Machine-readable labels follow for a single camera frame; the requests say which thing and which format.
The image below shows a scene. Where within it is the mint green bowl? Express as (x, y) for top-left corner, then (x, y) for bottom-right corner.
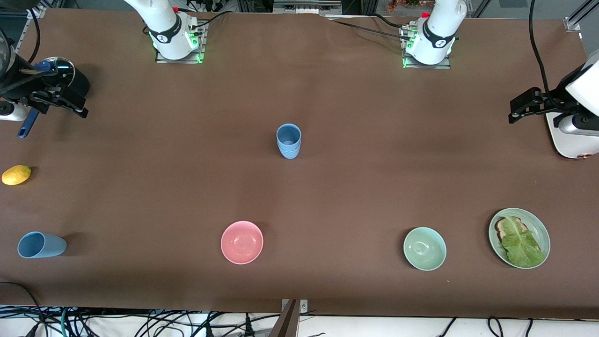
(403, 227), (447, 271)

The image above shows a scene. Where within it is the dark camera pole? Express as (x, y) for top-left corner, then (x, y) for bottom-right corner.
(269, 300), (298, 337)

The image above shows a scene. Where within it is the dark blue saucepan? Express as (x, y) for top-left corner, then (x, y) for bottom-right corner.
(18, 56), (90, 139)

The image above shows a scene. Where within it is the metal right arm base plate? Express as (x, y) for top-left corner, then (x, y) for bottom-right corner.
(155, 21), (205, 64)

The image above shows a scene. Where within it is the black cable to right base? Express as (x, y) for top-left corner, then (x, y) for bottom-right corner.
(190, 10), (230, 29)

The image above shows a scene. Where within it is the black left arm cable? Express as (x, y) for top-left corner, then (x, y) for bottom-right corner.
(529, 0), (562, 106)

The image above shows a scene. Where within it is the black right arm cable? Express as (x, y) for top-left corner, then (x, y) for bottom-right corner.
(0, 9), (61, 92)

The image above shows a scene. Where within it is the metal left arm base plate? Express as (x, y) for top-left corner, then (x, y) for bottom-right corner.
(402, 28), (452, 70)

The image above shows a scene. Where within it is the yellow lemon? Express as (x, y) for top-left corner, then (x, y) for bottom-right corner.
(1, 165), (32, 186)

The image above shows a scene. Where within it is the blue plastic cup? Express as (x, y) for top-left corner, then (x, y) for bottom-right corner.
(17, 232), (67, 259)
(276, 124), (302, 151)

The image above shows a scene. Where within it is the grey metal box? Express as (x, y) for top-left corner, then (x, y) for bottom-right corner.
(273, 0), (343, 15)

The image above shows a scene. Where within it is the black cable to left base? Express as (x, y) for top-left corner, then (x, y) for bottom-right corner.
(323, 13), (412, 40)

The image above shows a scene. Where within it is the green plate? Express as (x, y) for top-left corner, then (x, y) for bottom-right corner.
(489, 208), (551, 270)

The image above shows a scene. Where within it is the glass lid with blue knob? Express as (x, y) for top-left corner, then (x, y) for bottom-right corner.
(34, 57), (76, 84)

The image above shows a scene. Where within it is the black cable to base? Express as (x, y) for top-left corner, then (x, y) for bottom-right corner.
(190, 10), (230, 29)
(323, 13), (412, 40)

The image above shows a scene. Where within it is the toast slice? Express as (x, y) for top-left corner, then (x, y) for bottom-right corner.
(495, 217), (543, 256)

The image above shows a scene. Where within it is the green lettuce leaf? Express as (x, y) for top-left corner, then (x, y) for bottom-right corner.
(501, 217), (546, 268)

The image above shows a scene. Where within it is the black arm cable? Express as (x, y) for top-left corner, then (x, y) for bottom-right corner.
(529, 0), (562, 106)
(0, 9), (61, 92)

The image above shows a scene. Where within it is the black floor cable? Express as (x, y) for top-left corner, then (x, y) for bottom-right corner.
(0, 281), (47, 337)

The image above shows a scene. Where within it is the white toaster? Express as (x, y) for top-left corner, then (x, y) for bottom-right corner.
(546, 112), (599, 160)

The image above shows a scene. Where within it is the pink bowl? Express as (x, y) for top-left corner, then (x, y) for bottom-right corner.
(220, 221), (264, 265)

